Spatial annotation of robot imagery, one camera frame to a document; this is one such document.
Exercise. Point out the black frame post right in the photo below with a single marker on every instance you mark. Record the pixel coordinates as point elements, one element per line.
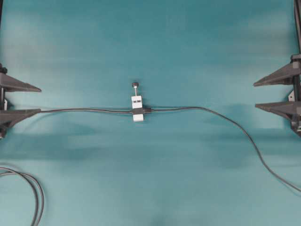
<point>297,17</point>

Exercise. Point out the black frame post left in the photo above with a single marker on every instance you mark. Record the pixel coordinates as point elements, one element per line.
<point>1,12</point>

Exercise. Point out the white clamp connector holder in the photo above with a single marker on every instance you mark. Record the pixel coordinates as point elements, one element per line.
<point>137,104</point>

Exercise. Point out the black frame post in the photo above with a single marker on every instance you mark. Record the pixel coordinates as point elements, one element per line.
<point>1,12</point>
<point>297,17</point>

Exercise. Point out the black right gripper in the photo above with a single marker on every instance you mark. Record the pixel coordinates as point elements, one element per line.
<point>287,75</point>

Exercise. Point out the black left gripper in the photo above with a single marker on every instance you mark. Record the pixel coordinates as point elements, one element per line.
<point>8,118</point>

